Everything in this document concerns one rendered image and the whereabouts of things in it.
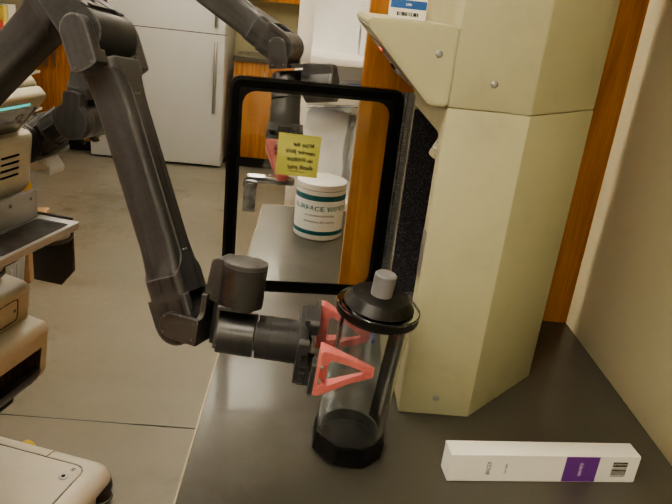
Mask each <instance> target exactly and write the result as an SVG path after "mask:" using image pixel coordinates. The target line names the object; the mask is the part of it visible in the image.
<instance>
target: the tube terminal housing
mask: <svg viewBox="0 0 672 504"><path fill-rule="evenodd" d="M619 4H620V0H428V7H427V14H426V19H427V20H432V21H436V22H441V23H445V24H450V25H454V26H458V29H460V34H459V40H458V46H457V52H456V58H455V65H454V71H453V77H452V83H451V89H450V95H449V101H448V105H445V107H438V106H431V105H430V104H427V103H426V102H425V101H424V100H423V99H422V98H421V97H420V96H419V95H418V94H417V93H416V92H415V91H414V94H415V101H414V108H413V115H414V111H415V109H419V110H420V111H421V112H422V113H423V115H424V116H425V117H426V118H427V119H428V121H429V122H430V123H431V124H432V125H433V126H434V128H435V129H436V130H437V132H438V145H437V152H436V158H435V164H434V170H433V176H432V182H431V189H430V195H429V201H428V207H427V213H426V219H425V226H424V229H425V231H426V239H425V246H424V252H423V258H422V264H421V270H420V276H419V279H418V276H417V275H416V281H415V287H414V294H413V300H412V301H413V302H414V303H415V304H416V305H417V307H418V308H419V310H420V319H419V323H418V325H417V327H416V328H415V329H414V330H413V331H411V332H409V335H408V339H407V343H406V346H405V350H404V355H403V358H402V362H401V365H400V369H399V373H398V377H397V381H396V384H395V388H394V391H395V396H396V402H397V407H398V411H402V412H414V413H427V414H440V415H453V416H465V417H467V416H469V415H471V414H472V413H474V412H475V411H477V410H478V409H480V408H481V407H483V406H484V405H485V404H487V403H488V402H490V401H491V400H493V399H494V398H496V397H497V396H499V395H500V394H502V393H503V392H505V391H506V390H508V389H509V388H511V387H512V386H514V385H515V384H517V383H518V382H520V381H521V380H523V379H524V378H526V377H527V376H529V372H530V368H531V364H532V360H533V356H534V352H535V348H536V344H537V340H538V336H539V332H540V327H541V323H542V319H543V315H544V311H545V307H546V303H547V299H548V295H549V291H550V287H551V282H552V278H553V274H554V270H555V266H556V262H557V258H558V254H559V250H560V246H561V242H562V237H563V233H564V229H565V225H566V221H567V217H568V213H569V209H570V205H571V201H572V197H573V192H574V188H575V184H576V180H577V176H578V172H579V168H580V164H581V160H582V156H583V152H584V147H585V143H586V139H587V135H588V131H589V127H590V123H591V119H592V115H593V110H592V109H594V106H595V102H596V98H597V94H598V90H599V85H600V81H601V77H602V73H603V69H604V65H605V61H606V57H607V53H608V49H609V45H610V40H611V36H612V32H613V28H614V24H615V20H616V16H617V12H618V8H619ZM413 115H412V122H413ZM412 122H411V129H412ZM411 129H410V135H409V142H410V136H411ZM409 142H408V149H409ZM408 149H407V156H408ZM407 156H406V163H407ZM406 163H405V170H406ZM405 170H404V177H405ZM404 177H403V183H404Z"/></svg>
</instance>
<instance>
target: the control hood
mask: <svg viewBox="0 0 672 504"><path fill-rule="evenodd" d="M357 17H358V20H359V21H360V23H361V24H362V25H363V27H364V28H365V29H366V31H367V32H368V33H369V34H370V35H371V36H372V37H373V38H375V39H376V40H377V41H378V42H379V43H380V45H381V46H382V47H383V49H384V50H385V51H386V53H387V54H388V55H389V57H390V58H391V59H392V61H393V62H394V63H395V65H396V66H397V67H398V69H399V70H400V71H401V73H402V74H403V75H404V77H405V78H406V79H407V81H408V82H409V83H410V85H411V86H412V87H413V89H414V91H415V92H416V93H417V94H418V95H419V96H420V97H421V98H422V99H423V100H424V101H425V102H426V103H427V104H430V105H431V106H438V107H445V105H448V101H449V95H450V89H451V83H452V77H453V71H454V65H455V58H456V52H457V46H458V40H459V34H460V29H458V26H454V25H450V24H445V23H441V22H436V21H432V20H427V19H426V21H425V22H424V21H415V20H406V19H397V18H389V17H388V15H386V14H377V13H368V12H359V13H357Z"/></svg>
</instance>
